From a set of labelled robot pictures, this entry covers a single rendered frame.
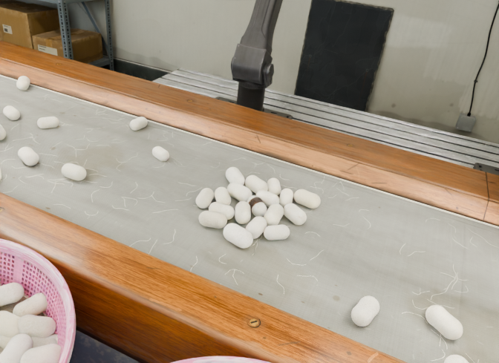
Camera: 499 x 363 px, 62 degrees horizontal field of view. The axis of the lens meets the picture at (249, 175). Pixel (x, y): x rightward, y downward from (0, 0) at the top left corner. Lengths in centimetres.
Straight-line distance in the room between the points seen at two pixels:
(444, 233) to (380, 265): 13
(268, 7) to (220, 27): 182
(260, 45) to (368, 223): 49
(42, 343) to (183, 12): 258
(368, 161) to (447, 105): 193
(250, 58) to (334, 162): 35
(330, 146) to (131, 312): 41
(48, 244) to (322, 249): 30
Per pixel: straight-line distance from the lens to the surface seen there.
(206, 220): 50
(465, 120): 256
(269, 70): 91
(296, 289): 45
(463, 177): 71
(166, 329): 40
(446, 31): 249
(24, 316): 43
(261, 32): 93
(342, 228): 55
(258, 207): 52
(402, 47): 250
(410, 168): 68
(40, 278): 45
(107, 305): 43
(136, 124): 72
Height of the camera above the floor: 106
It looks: 31 degrees down
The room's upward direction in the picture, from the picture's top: 7 degrees clockwise
